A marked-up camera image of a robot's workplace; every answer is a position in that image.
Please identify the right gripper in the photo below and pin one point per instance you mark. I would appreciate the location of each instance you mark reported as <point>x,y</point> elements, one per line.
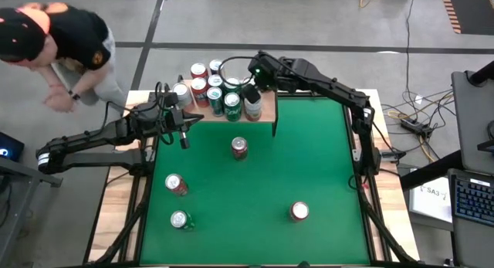
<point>266,73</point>

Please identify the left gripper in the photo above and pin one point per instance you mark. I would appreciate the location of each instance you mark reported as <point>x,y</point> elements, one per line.
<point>170,119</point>

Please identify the silver grey can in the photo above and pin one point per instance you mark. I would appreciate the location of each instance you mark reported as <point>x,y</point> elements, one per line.
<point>182,95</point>

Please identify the silver green slim can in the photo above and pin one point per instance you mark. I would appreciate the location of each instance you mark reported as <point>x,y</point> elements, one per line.
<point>215,100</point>

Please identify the red-orange Fanta can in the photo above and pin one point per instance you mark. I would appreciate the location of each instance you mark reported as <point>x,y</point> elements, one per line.
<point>199,88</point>
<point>299,211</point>
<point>198,70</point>

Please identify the green Sprite can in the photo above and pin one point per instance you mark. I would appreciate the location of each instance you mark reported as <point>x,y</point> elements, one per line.
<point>232,106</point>
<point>181,220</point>
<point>232,83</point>

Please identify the white red can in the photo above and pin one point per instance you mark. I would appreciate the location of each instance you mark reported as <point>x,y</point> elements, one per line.
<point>254,111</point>

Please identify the red Coca-Cola can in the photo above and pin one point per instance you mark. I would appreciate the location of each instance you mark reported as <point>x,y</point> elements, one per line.
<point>239,148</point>
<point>176,184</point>

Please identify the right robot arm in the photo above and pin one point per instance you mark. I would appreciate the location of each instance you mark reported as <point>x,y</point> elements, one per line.
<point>332,88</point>

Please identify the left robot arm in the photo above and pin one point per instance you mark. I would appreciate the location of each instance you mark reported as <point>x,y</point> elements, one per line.
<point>96,138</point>

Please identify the wooden shelf platform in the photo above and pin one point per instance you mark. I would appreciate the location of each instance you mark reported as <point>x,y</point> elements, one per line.
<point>270,113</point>

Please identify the green table mat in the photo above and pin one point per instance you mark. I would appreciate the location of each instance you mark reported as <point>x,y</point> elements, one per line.
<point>247,241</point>

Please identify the person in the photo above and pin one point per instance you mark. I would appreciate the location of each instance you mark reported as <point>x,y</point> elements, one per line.
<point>77,32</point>

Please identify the black power strip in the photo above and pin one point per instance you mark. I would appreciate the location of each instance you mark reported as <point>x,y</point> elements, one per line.
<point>415,127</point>

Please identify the grey metal table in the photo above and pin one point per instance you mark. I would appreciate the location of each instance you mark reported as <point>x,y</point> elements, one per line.
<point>38,177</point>

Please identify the black computer tower blue lights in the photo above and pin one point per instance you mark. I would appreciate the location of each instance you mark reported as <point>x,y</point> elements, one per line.
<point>9,144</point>

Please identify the black stand bar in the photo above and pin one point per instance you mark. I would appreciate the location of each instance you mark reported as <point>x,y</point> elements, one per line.
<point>428,170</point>

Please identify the white SA3 sign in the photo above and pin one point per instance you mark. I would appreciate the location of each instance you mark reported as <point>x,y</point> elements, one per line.
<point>428,200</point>

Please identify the grey desk panel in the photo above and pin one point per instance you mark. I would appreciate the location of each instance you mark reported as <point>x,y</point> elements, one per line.
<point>471,117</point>

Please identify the black mat orange stripes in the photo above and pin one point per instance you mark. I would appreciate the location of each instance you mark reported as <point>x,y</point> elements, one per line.
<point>474,9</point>

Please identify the grey laptop lit keyboard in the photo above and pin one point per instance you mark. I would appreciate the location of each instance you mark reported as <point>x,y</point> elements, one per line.
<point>474,198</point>

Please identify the black clamp bracket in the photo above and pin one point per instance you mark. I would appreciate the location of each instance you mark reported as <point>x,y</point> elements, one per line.
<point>166,88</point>

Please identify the black table frame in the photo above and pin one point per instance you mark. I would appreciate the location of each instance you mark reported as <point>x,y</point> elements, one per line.
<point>116,206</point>

